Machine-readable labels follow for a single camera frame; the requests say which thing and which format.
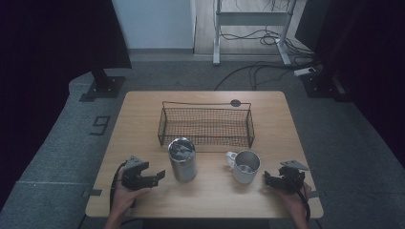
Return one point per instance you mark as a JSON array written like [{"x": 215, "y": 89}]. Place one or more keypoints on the black curtain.
[
  {"x": 366, "y": 57},
  {"x": 47, "y": 63}
]

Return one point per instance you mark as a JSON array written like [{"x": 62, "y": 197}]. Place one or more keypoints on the person's left hand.
[{"x": 122, "y": 198}]

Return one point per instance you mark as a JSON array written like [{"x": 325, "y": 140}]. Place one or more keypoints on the person's right hand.
[{"x": 293, "y": 203}]

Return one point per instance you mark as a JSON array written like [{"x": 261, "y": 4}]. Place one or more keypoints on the grey tape strip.
[
  {"x": 313, "y": 194},
  {"x": 93, "y": 192}
]

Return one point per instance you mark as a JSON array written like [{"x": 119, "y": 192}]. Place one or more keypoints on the black round table grommet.
[{"x": 235, "y": 102}]

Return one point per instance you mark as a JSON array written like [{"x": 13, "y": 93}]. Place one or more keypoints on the white metal desk frame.
[{"x": 251, "y": 18}]

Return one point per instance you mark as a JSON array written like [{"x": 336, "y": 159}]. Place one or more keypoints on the black stand base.
[
  {"x": 105, "y": 87},
  {"x": 321, "y": 86}
]

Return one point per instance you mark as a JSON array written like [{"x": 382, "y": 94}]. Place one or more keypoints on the steel tumbler with lid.
[{"x": 182, "y": 162}]

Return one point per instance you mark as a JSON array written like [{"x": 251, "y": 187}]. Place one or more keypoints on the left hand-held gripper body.
[{"x": 133, "y": 181}]

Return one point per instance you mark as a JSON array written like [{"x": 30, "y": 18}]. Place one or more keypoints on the white power strip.
[{"x": 304, "y": 72}]

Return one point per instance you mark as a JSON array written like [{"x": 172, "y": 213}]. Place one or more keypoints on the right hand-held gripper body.
[{"x": 291, "y": 178}]

